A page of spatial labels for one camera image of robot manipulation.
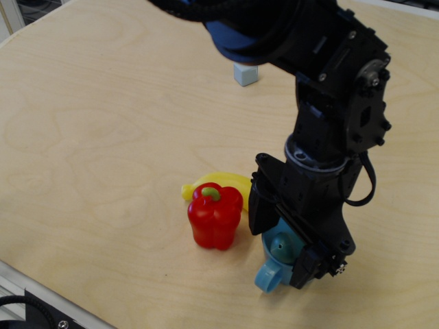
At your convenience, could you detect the red toy bell pepper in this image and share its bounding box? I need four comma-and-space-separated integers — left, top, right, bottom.
187, 182, 244, 250

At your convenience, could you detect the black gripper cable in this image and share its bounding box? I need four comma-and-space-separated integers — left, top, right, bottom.
344, 150, 377, 208

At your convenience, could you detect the yellow toy banana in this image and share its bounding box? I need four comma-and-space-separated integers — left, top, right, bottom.
181, 171, 252, 211

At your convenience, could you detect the blue cup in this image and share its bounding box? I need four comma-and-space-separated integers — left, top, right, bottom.
254, 218, 305, 293

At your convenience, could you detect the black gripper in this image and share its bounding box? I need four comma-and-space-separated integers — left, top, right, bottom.
248, 153, 361, 289

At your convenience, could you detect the light blue cube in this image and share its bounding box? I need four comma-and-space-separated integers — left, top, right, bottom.
233, 62, 259, 86

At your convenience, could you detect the black braided cable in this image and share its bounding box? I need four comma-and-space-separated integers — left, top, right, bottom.
0, 294, 56, 329

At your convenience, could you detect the black corner bracket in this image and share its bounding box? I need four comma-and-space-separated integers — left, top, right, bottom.
23, 289, 86, 329

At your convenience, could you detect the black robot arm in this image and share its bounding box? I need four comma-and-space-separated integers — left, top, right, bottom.
156, 1, 391, 292

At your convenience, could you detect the aluminium table frame rail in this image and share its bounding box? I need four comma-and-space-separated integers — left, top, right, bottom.
1, 262, 113, 328

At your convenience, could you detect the green toy cucumber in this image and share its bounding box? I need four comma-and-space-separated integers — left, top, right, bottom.
270, 232, 303, 265

